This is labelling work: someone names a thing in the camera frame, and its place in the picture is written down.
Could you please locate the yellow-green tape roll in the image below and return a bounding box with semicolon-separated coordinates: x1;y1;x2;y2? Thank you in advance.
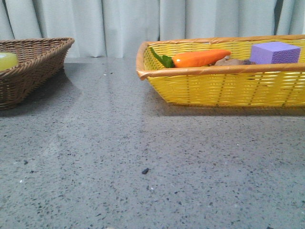
0;52;19;71

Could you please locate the small black debris speck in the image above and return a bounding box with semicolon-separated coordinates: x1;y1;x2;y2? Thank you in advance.
142;168;149;175

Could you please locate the orange toy carrot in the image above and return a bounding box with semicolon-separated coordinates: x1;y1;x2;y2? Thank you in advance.
150;47;231;68

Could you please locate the brown wrinkled toy piece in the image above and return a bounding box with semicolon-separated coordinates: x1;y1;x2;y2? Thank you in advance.
213;56;256;66

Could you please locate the white pleated curtain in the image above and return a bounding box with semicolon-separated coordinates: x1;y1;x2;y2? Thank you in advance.
0;0;305;58

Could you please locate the brown wicker basket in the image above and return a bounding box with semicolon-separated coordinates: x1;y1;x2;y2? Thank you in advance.
0;37;74;110

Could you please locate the yellow woven basket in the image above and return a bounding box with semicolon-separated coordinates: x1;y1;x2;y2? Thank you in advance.
136;35;305;107

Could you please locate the purple foam block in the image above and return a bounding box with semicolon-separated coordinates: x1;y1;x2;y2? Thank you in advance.
250;42;301;64

